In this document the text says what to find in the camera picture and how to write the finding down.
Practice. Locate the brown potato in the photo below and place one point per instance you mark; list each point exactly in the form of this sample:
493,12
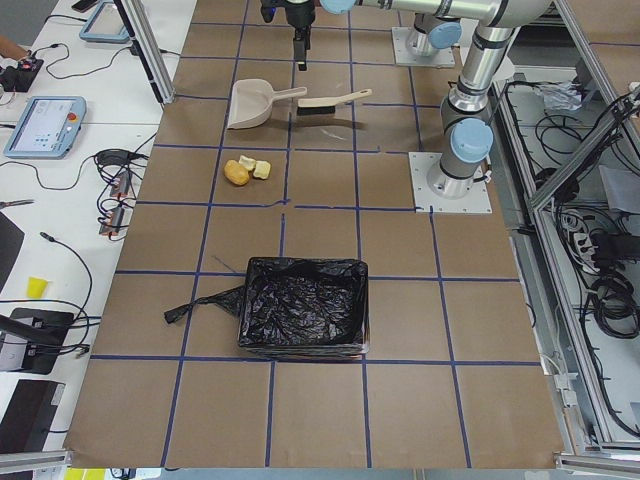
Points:
236,173

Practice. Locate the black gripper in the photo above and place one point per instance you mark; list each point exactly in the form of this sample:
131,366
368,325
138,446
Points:
300,13

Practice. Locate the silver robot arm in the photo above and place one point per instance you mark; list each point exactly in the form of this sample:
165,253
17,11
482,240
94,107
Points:
430,34
469,137

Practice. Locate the aluminium frame post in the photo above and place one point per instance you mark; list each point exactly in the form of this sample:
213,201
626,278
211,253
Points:
136,22

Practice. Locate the blue teach pendant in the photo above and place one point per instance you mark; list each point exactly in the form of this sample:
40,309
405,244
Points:
47,128
105,25

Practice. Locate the bin with black bag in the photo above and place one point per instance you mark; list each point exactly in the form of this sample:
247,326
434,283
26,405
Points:
295,307

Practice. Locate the pale yellow foam piece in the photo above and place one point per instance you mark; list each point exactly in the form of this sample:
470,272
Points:
247,162

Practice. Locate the pale yellow foam chunk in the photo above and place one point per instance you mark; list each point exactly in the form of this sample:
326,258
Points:
262,170

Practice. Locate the blue teach pendant near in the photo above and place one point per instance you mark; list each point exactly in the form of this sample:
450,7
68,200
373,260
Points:
47,128

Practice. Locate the blue teach pendant far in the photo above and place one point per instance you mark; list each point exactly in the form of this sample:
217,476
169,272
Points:
105,25

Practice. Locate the yellow sponge piece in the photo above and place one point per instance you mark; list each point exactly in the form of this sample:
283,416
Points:
36,287

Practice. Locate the grey usb hub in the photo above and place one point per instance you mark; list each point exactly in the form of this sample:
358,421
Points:
121,185
113,221

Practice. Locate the beige hand brush black bristles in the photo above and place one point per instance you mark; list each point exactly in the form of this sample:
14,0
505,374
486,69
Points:
327,105

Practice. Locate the black monitor stand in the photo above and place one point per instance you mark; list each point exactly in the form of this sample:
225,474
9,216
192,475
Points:
32,338

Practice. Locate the black box device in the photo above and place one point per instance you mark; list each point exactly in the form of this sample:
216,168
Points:
29,415

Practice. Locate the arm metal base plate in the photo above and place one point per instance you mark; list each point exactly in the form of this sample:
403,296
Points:
434,192
403,57

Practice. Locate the beige plastic dustpan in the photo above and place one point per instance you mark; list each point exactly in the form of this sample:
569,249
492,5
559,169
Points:
252,101

